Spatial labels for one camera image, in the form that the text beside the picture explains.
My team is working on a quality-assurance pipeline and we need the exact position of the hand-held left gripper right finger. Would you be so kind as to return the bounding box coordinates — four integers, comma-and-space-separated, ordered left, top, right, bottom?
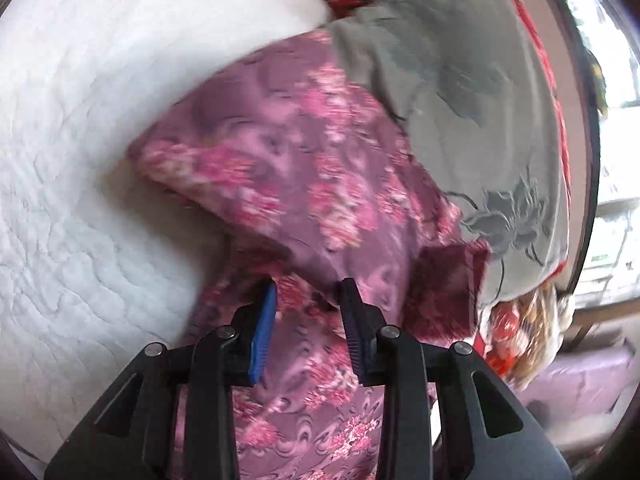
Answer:
340, 277, 573, 480

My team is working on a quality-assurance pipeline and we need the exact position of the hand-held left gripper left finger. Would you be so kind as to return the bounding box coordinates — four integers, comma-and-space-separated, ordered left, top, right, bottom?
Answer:
44, 280, 278, 480

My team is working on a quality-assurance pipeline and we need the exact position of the purple floral garment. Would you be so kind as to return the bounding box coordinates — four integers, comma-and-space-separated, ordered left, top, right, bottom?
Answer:
127, 30, 493, 480

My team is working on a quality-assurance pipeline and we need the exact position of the red and white bundle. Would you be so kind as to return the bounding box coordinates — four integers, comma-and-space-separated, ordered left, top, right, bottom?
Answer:
477, 285, 576, 391

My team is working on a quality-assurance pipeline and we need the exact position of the lilac cloth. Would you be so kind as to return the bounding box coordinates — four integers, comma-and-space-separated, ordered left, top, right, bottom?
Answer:
520, 342, 640, 413

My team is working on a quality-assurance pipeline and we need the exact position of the white quilted bed cover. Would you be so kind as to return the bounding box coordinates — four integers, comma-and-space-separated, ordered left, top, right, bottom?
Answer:
0, 0, 331, 466

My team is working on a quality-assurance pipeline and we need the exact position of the grey lotus-print pillow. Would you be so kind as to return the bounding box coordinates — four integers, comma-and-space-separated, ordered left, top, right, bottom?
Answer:
327, 0, 571, 306

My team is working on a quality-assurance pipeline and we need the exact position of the window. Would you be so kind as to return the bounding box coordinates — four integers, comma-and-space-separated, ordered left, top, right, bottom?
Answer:
555, 0, 640, 306

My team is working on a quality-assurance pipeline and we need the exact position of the dark wooden bed frame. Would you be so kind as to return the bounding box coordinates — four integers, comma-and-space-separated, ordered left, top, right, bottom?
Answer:
545, 0, 601, 296

